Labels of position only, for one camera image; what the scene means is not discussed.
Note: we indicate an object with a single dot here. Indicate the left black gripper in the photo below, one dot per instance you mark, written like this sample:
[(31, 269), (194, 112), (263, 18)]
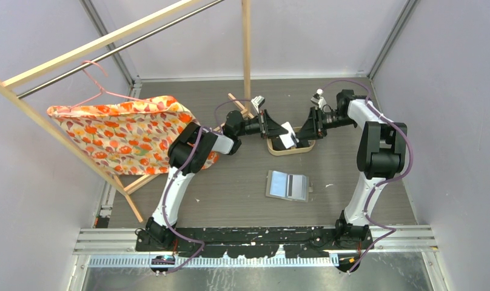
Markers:
[(270, 128)]

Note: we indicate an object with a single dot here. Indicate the metal rack rod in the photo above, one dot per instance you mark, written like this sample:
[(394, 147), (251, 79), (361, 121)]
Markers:
[(104, 41)]

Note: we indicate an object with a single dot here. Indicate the pink wire hanger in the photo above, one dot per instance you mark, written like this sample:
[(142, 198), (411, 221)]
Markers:
[(101, 89)]

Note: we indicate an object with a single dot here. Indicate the white credit card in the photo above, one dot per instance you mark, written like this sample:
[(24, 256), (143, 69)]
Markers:
[(297, 187)]

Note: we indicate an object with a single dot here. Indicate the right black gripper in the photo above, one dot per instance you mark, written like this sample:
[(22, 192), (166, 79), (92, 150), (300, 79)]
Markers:
[(313, 128)]

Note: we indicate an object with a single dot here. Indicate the oval wooden tray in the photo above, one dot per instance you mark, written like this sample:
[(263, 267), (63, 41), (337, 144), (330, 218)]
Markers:
[(275, 148)]

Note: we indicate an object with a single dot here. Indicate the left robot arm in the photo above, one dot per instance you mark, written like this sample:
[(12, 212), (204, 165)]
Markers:
[(187, 155)]

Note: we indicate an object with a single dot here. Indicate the striped credit card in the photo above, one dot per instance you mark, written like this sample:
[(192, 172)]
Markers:
[(288, 139)]

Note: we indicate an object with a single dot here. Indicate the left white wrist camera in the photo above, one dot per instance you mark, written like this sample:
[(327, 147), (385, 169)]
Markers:
[(257, 102)]

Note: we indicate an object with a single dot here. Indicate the floral orange cloth bag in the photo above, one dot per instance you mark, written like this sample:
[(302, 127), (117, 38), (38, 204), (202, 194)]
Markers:
[(129, 138)]

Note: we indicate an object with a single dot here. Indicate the aluminium frame rail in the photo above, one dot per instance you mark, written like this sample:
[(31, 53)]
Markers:
[(116, 248)]

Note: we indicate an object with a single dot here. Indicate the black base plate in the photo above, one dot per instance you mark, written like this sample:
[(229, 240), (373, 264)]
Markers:
[(265, 242)]

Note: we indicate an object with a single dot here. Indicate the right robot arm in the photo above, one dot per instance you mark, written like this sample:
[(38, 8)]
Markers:
[(381, 153)]

